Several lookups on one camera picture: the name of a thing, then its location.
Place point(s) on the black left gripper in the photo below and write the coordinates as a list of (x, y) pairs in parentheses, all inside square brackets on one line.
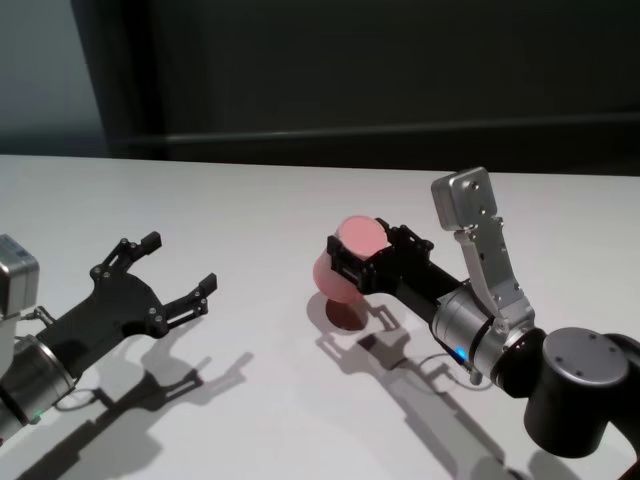
[(115, 310)]

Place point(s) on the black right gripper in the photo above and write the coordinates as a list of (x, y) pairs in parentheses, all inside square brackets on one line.
[(415, 285)]

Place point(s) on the pink plastic cup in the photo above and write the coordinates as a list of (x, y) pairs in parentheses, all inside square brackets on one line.
[(350, 250)]

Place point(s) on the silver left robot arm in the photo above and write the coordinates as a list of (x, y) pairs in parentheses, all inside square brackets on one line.
[(30, 380)]

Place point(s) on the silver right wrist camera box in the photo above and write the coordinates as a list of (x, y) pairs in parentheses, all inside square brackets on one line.
[(480, 240)]

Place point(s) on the grey frame column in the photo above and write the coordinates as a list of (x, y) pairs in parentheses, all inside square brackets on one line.
[(100, 75)]

